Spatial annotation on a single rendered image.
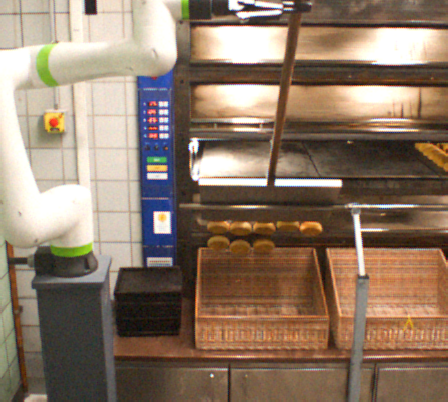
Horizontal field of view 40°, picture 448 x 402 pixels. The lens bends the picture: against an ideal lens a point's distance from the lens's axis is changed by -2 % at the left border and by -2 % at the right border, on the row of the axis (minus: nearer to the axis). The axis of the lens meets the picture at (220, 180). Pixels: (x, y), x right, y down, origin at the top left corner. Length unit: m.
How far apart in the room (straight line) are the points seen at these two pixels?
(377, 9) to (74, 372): 1.94
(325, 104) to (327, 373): 1.17
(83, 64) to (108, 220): 1.48
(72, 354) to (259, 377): 1.00
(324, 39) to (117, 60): 1.45
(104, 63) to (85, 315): 0.72
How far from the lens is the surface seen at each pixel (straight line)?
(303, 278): 3.01
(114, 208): 2.99
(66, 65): 1.68
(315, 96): 2.86
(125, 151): 2.91
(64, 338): 1.90
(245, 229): 2.80
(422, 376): 2.80
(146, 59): 1.50
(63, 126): 2.87
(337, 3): 2.86
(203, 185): 2.41
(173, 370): 2.68
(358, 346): 2.59
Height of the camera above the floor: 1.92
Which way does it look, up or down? 15 degrees down
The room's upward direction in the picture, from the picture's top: straight up
